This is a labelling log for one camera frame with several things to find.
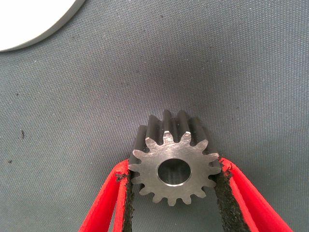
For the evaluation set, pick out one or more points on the steel planetary gear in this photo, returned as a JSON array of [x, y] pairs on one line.
[[154, 157]]

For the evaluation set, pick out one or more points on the dark grey table cloth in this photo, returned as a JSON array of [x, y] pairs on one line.
[[193, 60]]

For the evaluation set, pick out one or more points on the round metal carrier plate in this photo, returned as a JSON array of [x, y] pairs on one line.
[[29, 19]]

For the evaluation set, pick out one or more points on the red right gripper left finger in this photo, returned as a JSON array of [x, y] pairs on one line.
[[103, 205]]

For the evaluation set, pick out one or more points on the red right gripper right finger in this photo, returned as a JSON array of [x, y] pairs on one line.
[[253, 207]]

